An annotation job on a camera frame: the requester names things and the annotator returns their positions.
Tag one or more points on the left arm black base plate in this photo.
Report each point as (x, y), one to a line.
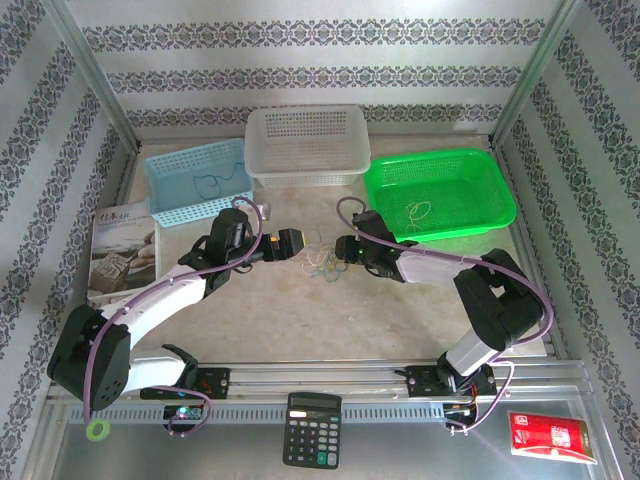
(215, 382)

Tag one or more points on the book with photo cover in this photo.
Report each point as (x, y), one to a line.
(120, 250)

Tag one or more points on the aluminium frame post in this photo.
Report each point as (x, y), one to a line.
(95, 75)
(535, 75)

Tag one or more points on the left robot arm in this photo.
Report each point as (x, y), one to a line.
(160, 300)

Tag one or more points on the aluminium mounting rail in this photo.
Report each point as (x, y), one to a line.
(320, 372)

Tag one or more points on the grey metal sheet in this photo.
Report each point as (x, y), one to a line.
(400, 450)

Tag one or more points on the white plastic basket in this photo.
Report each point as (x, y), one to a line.
(305, 135)

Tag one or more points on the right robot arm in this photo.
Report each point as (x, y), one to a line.
(500, 300)

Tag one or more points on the red foil packet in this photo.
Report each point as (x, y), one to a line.
(550, 437)

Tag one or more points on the green plastic basket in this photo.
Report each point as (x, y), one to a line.
(450, 200)

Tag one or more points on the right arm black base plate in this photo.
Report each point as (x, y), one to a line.
(422, 382)

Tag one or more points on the light blue plastic basket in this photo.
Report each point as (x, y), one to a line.
(175, 210)

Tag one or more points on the green tape roll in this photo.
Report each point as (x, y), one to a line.
(90, 431)

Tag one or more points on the black desk calculator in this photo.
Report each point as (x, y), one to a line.
(312, 435)

